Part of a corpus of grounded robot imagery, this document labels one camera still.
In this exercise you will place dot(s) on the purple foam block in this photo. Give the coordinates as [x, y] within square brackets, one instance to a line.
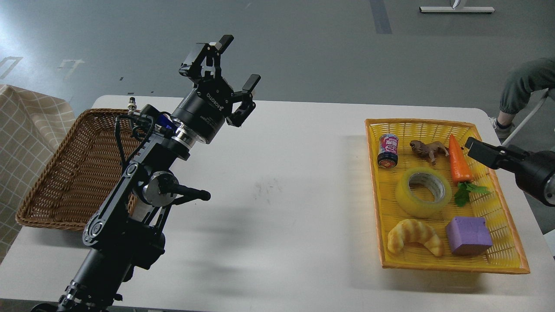
[468, 236]

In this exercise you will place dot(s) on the yellow tape roll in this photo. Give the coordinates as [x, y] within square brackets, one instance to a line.
[422, 192]

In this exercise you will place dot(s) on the brown toy animal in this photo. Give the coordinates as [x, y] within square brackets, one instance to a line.
[428, 150]

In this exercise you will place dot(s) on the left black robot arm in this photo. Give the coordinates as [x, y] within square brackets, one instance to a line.
[126, 232]

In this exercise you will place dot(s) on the orange toy carrot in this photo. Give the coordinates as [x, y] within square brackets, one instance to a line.
[460, 171]

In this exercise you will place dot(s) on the toy croissant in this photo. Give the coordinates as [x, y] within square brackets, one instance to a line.
[414, 231]

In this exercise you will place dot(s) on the white floor stand base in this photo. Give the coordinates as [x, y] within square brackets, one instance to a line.
[457, 6]

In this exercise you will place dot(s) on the yellow plastic basket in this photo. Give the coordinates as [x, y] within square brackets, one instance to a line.
[482, 197]

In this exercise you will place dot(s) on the brown wicker basket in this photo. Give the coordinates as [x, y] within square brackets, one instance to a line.
[78, 177]

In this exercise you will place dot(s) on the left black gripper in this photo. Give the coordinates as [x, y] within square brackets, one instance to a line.
[212, 100]

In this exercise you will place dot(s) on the small drink can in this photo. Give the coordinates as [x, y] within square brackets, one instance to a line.
[387, 156]

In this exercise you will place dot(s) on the person in green clothing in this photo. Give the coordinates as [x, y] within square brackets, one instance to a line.
[522, 81]

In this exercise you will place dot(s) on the beige checkered cloth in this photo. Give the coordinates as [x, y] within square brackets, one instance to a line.
[32, 125]

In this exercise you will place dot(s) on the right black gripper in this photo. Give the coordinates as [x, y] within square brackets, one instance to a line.
[535, 171]

